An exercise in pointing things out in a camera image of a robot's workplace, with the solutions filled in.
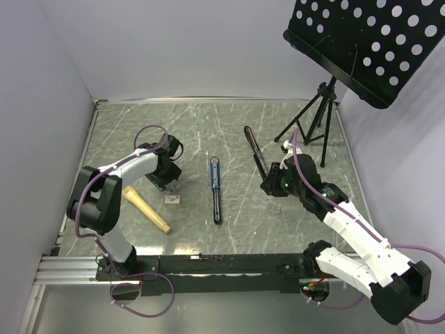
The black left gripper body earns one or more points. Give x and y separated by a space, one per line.
163 176

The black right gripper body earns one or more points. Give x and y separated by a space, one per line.
281 184

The grey staple strip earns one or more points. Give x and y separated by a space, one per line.
273 207

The small staple box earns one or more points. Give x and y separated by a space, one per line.
172 200

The black stapler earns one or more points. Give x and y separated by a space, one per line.
257 154

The blue stapler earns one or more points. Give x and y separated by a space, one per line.
214 164

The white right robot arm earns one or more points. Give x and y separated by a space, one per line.
395 285

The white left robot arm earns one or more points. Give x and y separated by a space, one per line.
94 204

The black music stand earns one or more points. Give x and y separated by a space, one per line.
390 57

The cream recorder flute piece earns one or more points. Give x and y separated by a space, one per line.
132 196

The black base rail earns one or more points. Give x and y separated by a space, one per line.
284 273

